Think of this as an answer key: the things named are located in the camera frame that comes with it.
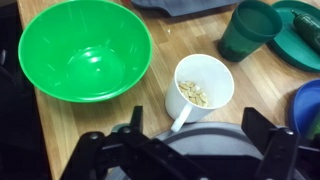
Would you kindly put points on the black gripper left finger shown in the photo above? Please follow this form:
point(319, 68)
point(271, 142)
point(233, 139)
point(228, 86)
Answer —
point(127, 147)

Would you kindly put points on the blue plate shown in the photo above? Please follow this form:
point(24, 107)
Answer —
point(303, 116)

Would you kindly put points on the grey round tray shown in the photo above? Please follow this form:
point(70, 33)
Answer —
point(215, 138)

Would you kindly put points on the dark green cup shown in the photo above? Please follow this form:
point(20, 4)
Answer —
point(253, 23)

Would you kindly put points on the white mug cup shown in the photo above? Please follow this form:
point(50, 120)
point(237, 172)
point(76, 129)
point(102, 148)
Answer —
point(200, 85)

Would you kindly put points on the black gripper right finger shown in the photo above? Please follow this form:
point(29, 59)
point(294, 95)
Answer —
point(286, 154)

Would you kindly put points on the nuts in mug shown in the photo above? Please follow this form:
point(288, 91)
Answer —
point(193, 93)

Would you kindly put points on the green plastic bowl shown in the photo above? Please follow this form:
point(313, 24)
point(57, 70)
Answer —
point(85, 50)

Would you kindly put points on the small pickle on green plate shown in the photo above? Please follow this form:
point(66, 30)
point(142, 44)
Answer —
point(308, 27)

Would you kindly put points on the dark green plate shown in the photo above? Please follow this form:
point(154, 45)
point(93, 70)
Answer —
point(288, 45)

